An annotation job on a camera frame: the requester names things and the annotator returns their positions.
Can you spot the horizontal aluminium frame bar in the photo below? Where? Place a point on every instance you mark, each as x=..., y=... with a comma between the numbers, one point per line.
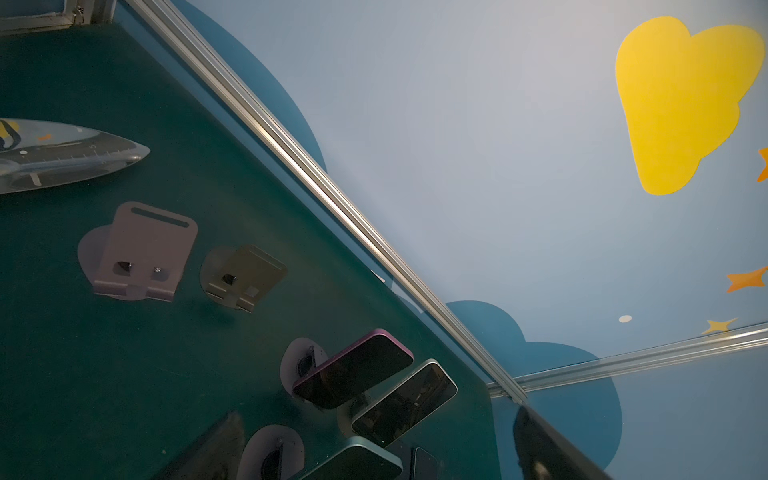
x=178, y=33

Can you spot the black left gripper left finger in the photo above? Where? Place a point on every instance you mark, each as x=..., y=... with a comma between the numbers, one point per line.
x=215, y=454

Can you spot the silver metal garden trowel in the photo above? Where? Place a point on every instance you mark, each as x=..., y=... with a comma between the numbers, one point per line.
x=43, y=154

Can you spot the silver phone back right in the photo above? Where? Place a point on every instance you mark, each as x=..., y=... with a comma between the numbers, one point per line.
x=408, y=403

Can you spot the dark grey stand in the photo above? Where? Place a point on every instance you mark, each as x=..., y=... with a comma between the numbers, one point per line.
x=241, y=277

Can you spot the dark phone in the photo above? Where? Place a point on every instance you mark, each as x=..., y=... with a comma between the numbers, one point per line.
x=424, y=465

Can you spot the green phone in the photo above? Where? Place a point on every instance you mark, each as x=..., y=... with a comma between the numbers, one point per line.
x=358, y=458

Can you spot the right aluminium frame post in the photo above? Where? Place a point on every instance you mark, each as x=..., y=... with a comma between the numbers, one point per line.
x=677, y=353

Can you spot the pink phone back left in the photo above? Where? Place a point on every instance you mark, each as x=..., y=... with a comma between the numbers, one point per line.
x=370, y=360

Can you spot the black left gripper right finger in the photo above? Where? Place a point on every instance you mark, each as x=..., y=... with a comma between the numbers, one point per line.
x=544, y=453

